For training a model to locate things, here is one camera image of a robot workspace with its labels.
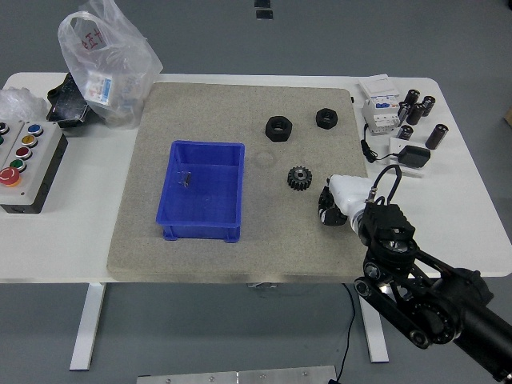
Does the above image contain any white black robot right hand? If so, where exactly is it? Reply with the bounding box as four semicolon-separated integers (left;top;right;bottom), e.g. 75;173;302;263
317;174;377;228

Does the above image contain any black steel gear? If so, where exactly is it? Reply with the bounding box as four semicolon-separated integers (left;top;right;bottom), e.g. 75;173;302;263
286;166;314;192

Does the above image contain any blue plastic box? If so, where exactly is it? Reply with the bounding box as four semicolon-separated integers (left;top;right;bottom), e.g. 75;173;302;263
154;139;246;244

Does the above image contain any small black hex nut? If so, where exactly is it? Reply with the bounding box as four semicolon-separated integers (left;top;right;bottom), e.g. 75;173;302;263
314;107;340;130

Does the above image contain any large black hex nut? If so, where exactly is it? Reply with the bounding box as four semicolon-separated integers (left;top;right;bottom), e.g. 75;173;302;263
265;114;294;142

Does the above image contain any grey push-button control box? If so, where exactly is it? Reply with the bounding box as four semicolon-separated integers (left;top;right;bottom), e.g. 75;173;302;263
0;119;69;214

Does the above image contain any white flat plate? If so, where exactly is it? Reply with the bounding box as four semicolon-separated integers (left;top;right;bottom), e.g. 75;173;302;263
386;138;431;178

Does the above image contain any black power adapter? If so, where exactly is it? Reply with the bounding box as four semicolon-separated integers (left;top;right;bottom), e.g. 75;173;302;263
398;145;432;169

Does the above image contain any white circuit breaker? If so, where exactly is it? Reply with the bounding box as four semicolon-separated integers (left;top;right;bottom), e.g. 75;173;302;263
357;74;402;136

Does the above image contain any grey-brown foam mat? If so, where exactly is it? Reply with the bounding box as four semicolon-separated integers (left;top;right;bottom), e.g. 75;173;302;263
106;82;388;284

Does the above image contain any white table leg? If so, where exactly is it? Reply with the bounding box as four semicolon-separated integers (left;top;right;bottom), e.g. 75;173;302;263
358;295;390;364
69;282;107;371

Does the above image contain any silver metal plate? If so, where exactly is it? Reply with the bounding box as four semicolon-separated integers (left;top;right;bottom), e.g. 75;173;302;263
136;365;337;384

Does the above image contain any white blue printed carton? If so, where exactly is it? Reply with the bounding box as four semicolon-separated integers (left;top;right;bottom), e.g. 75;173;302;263
84;70;115;107

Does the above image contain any clear plastic bag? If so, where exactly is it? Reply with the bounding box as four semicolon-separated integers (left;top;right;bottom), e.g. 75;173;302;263
57;0;164;130

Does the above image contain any black metal device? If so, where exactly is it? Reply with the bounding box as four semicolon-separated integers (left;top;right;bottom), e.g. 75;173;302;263
46;73;93;129

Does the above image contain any clear bubble wrap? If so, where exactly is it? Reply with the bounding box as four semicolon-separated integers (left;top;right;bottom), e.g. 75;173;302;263
0;86;50;123

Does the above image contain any black plug cord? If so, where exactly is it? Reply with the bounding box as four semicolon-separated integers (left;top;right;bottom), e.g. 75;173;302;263
361;123;401;164

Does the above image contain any black floor cable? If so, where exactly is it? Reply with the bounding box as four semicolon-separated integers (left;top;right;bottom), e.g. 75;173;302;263
334;282;357;383

